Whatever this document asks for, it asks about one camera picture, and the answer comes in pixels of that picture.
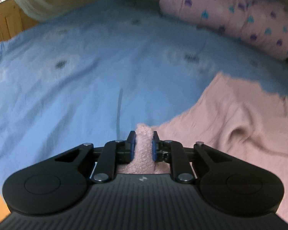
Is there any pink fuzzy small garment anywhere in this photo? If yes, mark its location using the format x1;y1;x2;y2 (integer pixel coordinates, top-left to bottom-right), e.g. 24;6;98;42
115;72;288;226

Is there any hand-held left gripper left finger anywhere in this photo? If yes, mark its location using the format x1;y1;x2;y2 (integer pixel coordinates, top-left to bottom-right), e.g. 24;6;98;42
55;131;137;184

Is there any blue dandelion print bed sheet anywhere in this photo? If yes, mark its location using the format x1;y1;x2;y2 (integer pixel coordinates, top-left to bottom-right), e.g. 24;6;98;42
0;0;288;198

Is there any pink heart print quilt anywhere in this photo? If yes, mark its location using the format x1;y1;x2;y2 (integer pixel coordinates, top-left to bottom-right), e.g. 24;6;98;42
159;0;288;61

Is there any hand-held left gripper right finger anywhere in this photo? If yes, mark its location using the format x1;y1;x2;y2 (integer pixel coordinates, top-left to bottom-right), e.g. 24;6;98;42
152;131;234;184

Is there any translucent white net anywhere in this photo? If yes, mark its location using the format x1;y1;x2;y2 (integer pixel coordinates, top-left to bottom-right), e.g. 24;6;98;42
7;0;103;21

